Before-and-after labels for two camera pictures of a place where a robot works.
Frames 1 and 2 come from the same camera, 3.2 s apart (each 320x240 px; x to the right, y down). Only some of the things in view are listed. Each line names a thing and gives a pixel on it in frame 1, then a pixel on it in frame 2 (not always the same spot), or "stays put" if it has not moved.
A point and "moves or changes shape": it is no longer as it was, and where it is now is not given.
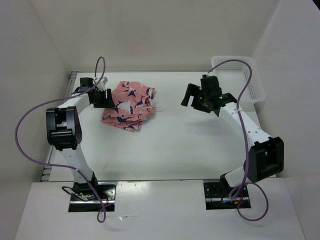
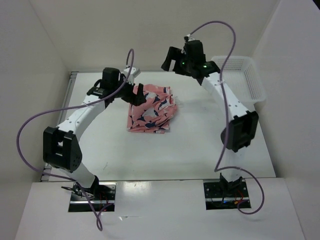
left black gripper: (107, 103) to (137, 99)
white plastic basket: (233, 76) stays put
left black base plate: (106, 191) stays put
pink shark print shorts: (134, 104) moves or changes shape
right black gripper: (194, 90) to (175, 54)
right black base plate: (217, 198) stays put
